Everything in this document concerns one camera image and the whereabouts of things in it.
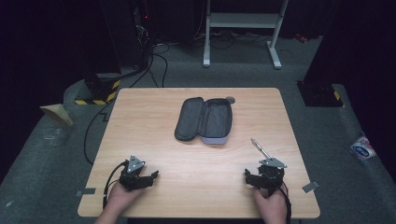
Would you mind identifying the person's right hand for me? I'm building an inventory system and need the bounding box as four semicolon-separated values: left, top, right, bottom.
252;184;289;224

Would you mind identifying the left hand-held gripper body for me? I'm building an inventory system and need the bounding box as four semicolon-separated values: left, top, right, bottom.
119;154;147;191

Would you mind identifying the white blue plastic packet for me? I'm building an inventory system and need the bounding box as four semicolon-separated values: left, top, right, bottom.
349;133;378;161

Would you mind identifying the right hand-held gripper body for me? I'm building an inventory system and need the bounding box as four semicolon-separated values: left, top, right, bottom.
257;157;288;191

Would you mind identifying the black floor cable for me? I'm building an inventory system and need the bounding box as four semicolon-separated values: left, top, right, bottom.
82;43;170;166

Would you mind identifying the yellow black striped stand base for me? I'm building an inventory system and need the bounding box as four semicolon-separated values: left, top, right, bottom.
74;74;122;106

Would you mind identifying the dark equipment rack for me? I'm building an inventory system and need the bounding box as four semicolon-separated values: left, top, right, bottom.
101;0;155;73

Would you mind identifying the person's left hand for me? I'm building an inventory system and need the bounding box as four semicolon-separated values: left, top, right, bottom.
106;181;145;216

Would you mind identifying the beige cardboard piece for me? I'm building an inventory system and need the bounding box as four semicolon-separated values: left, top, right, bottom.
39;103;75;127

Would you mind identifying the white metal stand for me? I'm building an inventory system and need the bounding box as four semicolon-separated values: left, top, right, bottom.
202;0;290;70

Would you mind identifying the silver pen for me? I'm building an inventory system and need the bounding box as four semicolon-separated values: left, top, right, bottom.
250;137;273;161

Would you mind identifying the grey tape strip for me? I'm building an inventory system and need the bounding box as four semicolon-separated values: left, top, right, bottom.
301;180;320;193
76;188;97;198

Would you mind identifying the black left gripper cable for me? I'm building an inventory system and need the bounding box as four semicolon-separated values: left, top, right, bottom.
102;160;130;210

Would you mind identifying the open grey pencil case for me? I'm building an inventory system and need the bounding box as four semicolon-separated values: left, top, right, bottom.
174;96;234;146

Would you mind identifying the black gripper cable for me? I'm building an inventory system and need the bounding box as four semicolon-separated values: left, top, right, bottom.
102;160;130;210
274;182;292;224

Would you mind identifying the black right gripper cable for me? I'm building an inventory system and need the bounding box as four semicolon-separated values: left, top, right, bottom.
274;182;292;224

